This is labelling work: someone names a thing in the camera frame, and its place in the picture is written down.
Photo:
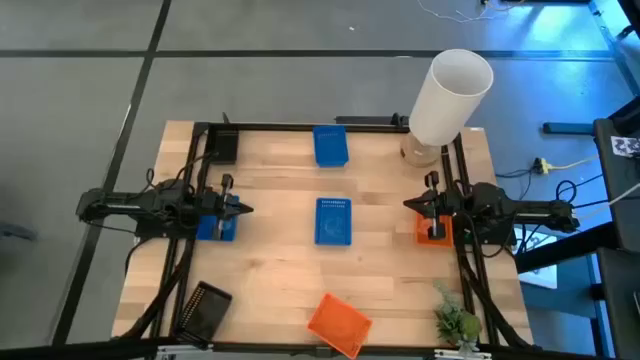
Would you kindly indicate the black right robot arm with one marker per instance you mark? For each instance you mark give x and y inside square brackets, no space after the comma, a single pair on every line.
[525,210]

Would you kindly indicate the black side desk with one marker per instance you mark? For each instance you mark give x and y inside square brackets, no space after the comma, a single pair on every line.
[620,190]

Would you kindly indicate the orange plastic basket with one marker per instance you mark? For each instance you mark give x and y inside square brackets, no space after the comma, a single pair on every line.
[340,325]
[423,235]

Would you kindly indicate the black and white marker sheet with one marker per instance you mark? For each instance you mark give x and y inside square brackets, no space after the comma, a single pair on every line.
[626,146]

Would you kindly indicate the silver metal bracket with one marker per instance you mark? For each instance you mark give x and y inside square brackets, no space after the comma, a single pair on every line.
[462,355]
[182,352]

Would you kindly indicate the small green artificial plant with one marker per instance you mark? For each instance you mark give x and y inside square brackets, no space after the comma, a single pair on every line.
[456,322]

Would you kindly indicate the grey chair foot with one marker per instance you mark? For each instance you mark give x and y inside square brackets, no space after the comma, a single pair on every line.
[17,231]

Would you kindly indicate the blue plastic basket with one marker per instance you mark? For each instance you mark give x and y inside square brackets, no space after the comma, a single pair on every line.
[333,222]
[207,231]
[330,146]

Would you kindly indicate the black aluminium table frame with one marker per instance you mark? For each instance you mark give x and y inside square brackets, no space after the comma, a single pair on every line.
[300,127]

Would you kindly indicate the blue metal floor bar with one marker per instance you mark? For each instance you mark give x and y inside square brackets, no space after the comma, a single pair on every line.
[567,128]

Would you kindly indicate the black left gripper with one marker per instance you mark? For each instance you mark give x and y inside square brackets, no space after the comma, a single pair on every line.
[226,207]

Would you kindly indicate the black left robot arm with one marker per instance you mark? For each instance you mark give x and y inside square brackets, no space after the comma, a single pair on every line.
[125,205]

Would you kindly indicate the black diagonal beam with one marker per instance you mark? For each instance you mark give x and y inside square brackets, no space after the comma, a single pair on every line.
[565,247]

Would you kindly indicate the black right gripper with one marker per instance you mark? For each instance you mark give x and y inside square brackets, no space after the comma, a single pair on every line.
[436,205]

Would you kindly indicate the white cylindrical lamp shade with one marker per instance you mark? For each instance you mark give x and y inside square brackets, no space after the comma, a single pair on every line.
[447,100]

